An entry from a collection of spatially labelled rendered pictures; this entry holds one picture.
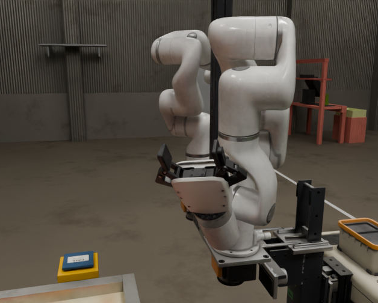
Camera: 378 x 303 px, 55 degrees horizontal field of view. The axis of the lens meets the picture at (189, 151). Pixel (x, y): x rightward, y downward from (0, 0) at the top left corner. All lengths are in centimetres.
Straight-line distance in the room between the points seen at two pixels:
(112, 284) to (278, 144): 64
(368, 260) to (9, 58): 854
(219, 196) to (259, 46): 30
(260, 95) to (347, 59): 1019
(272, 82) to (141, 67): 832
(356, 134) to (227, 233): 844
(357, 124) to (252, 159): 838
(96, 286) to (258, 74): 77
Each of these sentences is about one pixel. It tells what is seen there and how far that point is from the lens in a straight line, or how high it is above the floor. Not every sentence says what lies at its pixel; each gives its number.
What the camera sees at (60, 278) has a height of 94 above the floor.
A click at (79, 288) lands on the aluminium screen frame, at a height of 99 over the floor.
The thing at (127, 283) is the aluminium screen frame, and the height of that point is 99.
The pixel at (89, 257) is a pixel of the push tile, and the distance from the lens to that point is 136.
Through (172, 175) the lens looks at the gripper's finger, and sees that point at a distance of 64.
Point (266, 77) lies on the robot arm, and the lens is 69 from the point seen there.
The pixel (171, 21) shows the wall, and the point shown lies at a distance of 913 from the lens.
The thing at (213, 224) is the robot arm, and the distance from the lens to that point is 71.
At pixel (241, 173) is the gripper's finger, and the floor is 143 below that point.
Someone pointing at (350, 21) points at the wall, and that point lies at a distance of 1092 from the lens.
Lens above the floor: 160
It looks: 12 degrees down
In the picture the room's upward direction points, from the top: straight up
